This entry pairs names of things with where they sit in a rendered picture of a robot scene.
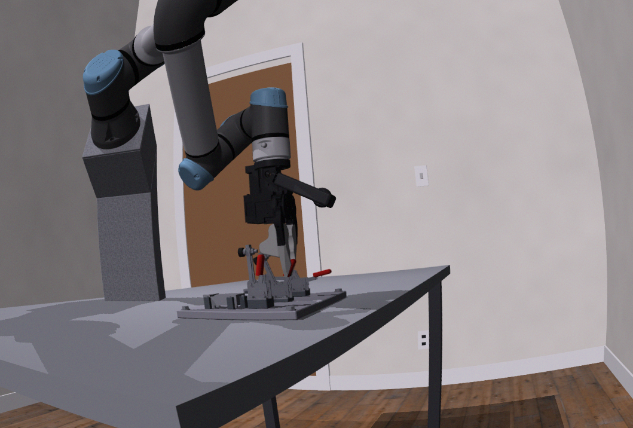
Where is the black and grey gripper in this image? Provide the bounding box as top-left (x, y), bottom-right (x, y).
top-left (243, 158), bottom-right (298, 277)

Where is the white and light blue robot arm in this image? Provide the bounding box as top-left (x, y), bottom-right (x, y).
top-left (83, 0), bottom-right (336, 208)

